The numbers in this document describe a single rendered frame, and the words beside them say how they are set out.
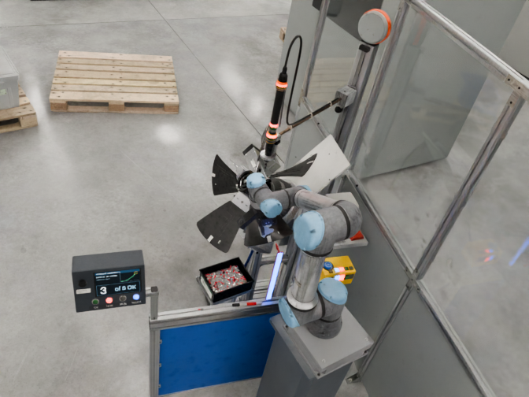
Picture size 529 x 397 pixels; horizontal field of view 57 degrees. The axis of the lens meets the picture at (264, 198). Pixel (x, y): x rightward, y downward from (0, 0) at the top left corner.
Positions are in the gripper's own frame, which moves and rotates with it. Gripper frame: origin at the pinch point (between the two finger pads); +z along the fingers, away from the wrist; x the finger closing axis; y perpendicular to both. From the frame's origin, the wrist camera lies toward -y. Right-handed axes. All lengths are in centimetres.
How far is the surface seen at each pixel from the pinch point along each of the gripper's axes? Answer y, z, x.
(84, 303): -74, -17, -21
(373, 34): 79, -47, 60
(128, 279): -55, -21, -19
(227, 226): -13.7, 12.4, 22.5
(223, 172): -7, 4, 52
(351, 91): 66, -21, 57
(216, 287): -26.6, 25.5, -1.2
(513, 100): 95, -56, -21
